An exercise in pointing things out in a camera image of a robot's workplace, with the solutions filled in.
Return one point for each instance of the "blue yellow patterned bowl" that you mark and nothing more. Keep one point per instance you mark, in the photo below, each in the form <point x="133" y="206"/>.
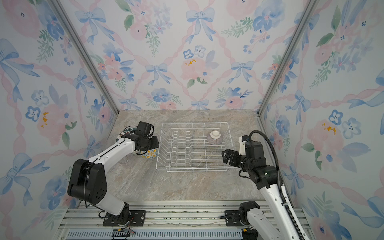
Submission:
<point x="151" y="154"/>

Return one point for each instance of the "left aluminium corner post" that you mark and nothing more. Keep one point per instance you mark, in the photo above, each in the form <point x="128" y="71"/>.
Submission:
<point x="64" y="19"/>

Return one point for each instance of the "white plate dark underside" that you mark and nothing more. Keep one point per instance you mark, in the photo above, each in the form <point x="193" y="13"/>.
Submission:
<point x="125" y="130"/>

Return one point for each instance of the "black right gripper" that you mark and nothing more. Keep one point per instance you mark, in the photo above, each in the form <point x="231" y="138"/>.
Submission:
<point x="235" y="155"/>

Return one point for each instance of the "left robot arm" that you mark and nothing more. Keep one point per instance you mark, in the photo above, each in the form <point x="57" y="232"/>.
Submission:
<point x="88" y="181"/>

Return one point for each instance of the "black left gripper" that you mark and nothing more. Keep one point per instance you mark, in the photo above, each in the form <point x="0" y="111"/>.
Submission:
<point x="156" y="143"/>

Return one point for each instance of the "white wire dish rack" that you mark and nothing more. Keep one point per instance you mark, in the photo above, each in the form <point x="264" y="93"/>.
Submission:
<point x="184" y="147"/>

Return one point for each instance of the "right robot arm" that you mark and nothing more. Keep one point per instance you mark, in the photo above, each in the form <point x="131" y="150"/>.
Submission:
<point x="269" y="183"/>

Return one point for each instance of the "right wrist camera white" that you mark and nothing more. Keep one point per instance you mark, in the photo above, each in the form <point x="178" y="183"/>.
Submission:
<point x="242" y="142"/>

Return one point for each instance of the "clear faceted glass front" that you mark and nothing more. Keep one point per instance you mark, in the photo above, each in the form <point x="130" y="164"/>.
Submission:
<point x="125" y="160"/>

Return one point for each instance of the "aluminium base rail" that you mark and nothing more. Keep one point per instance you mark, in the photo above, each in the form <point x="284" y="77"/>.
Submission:
<point x="161" y="220"/>

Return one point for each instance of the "right aluminium corner post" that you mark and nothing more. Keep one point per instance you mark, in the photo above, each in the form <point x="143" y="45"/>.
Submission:
<point x="298" y="33"/>

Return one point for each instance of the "aluminium corner post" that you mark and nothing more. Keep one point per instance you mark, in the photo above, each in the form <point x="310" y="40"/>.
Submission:
<point x="64" y="19"/>
<point x="298" y="33"/>

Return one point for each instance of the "purple striped bowl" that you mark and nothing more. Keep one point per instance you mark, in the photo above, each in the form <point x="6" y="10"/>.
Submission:
<point x="214" y="138"/>

